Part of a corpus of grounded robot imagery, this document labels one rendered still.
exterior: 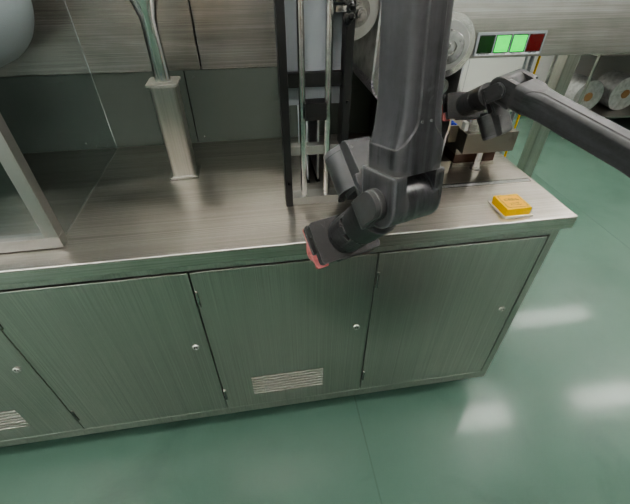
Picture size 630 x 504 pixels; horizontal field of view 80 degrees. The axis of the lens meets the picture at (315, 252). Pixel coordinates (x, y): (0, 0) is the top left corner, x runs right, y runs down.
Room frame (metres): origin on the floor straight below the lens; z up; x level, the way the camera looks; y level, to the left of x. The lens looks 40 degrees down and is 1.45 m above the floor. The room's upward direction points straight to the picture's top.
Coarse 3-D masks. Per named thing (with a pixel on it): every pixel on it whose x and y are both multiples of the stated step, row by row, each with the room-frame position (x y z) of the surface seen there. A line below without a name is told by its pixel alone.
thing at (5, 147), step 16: (0, 128) 0.68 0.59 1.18; (0, 144) 0.68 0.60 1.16; (16, 144) 0.70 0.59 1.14; (0, 160) 0.67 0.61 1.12; (16, 160) 0.68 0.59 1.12; (16, 176) 0.67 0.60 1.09; (32, 176) 0.70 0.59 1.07; (32, 192) 0.68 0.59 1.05; (32, 208) 0.67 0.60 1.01; (48, 208) 0.70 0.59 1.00; (48, 224) 0.68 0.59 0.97; (0, 240) 0.67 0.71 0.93; (16, 240) 0.67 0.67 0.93; (32, 240) 0.67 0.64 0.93; (48, 240) 0.67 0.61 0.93; (64, 240) 0.69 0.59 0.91
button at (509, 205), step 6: (498, 198) 0.86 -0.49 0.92; (504, 198) 0.86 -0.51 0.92; (510, 198) 0.86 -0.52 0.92; (516, 198) 0.86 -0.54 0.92; (498, 204) 0.84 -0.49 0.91; (504, 204) 0.83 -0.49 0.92; (510, 204) 0.83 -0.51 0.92; (516, 204) 0.83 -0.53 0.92; (522, 204) 0.83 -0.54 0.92; (528, 204) 0.83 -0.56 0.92; (504, 210) 0.81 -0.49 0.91; (510, 210) 0.81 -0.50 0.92; (516, 210) 0.81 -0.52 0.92; (522, 210) 0.81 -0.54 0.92; (528, 210) 0.81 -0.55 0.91
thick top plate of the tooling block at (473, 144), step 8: (456, 120) 1.14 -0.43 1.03; (512, 128) 1.07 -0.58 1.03; (464, 136) 1.04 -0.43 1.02; (472, 136) 1.03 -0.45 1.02; (480, 136) 1.03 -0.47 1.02; (504, 136) 1.05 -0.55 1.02; (512, 136) 1.05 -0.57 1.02; (456, 144) 1.07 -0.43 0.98; (464, 144) 1.03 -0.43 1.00; (472, 144) 1.03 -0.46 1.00; (480, 144) 1.04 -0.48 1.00; (488, 144) 1.04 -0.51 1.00; (496, 144) 1.04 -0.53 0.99; (504, 144) 1.05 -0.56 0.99; (512, 144) 1.05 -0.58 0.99; (464, 152) 1.03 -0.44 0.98; (472, 152) 1.03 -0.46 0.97; (480, 152) 1.04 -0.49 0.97
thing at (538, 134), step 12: (564, 60) 1.66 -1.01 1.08; (576, 60) 1.66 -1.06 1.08; (552, 72) 1.70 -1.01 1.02; (564, 72) 1.65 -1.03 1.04; (552, 84) 1.68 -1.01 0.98; (564, 84) 1.66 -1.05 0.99; (540, 132) 1.65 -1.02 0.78; (528, 144) 1.68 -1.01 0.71; (540, 144) 1.66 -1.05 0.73; (528, 156) 1.65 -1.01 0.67; (528, 168) 1.65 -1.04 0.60
